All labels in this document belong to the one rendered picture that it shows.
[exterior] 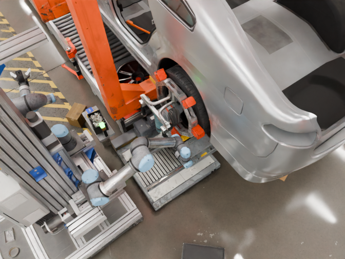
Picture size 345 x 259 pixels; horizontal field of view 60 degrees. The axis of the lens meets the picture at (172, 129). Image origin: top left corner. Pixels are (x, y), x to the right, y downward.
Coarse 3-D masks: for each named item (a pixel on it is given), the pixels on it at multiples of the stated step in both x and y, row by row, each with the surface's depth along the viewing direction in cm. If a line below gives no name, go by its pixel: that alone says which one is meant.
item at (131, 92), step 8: (128, 88) 283; (136, 88) 290; (144, 88) 297; (152, 88) 297; (128, 96) 284; (136, 96) 291; (152, 96) 303; (128, 104) 289; (136, 104) 296; (128, 112) 298
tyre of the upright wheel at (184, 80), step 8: (168, 72) 248; (176, 72) 241; (184, 72) 239; (176, 80) 242; (184, 80) 234; (184, 88) 236; (192, 88) 232; (200, 96) 233; (200, 104) 233; (200, 112) 235; (200, 120) 241; (208, 120) 243; (208, 128) 251
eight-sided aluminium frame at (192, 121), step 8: (168, 80) 243; (160, 88) 273; (168, 88) 242; (176, 88) 240; (160, 96) 276; (176, 96) 237; (184, 96) 234; (160, 104) 283; (184, 112) 239; (192, 112) 237; (192, 120) 238; (176, 128) 279; (184, 128) 275; (192, 136) 256
